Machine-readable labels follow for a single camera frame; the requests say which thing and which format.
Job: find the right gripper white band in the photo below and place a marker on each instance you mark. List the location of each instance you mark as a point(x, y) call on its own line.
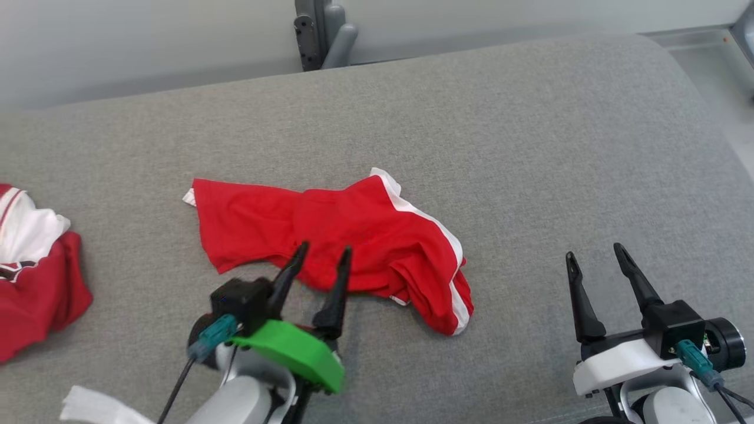
point(618, 362)

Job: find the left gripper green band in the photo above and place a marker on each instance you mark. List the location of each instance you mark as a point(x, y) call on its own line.
point(294, 350)

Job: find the red shorts white stripes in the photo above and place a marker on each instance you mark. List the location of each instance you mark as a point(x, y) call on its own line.
point(365, 235)

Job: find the red Bulls basketball jersey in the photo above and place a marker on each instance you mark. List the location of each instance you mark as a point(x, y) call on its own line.
point(41, 294)

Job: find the white crumpled cloth piece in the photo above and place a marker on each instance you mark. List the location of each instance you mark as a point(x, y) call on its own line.
point(94, 409)

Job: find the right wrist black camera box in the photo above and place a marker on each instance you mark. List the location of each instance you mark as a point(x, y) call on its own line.
point(671, 327)

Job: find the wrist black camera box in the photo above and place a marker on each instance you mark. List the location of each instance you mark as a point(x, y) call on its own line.
point(671, 327)
point(241, 303)

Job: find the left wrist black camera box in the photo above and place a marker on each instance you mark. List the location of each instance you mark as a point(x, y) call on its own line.
point(241, 303)

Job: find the grey metal post with bracket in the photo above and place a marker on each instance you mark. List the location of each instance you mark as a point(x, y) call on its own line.
point(312, 35)

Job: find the grey metal frame piece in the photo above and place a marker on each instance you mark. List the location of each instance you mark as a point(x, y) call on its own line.
point(747, 41)

